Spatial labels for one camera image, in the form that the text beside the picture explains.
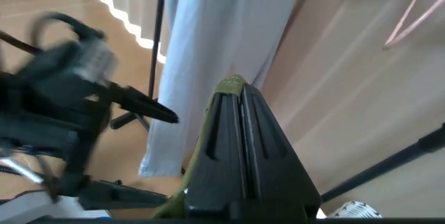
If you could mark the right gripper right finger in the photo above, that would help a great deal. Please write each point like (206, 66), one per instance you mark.
(278, 175)

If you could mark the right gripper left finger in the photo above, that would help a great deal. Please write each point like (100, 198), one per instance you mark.
(222, 168)

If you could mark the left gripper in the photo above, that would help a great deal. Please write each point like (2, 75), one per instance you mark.
(62, 95)

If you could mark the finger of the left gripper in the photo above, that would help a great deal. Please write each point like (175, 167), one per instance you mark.
(118, 196)

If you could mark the green garment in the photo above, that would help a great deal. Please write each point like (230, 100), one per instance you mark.
(231, 85)

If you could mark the pale grey shorts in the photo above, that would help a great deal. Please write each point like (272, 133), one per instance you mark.
(215, 43)

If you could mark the pink clothes hanger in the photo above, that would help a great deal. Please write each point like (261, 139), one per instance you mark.
(406, 29)

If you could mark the black clothes rack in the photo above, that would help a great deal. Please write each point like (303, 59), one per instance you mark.
(155, 43)

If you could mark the white laundry basket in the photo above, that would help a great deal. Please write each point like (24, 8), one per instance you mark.
(354, 210)

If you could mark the beige curtain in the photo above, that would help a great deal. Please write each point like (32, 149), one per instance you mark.
(347, 95)

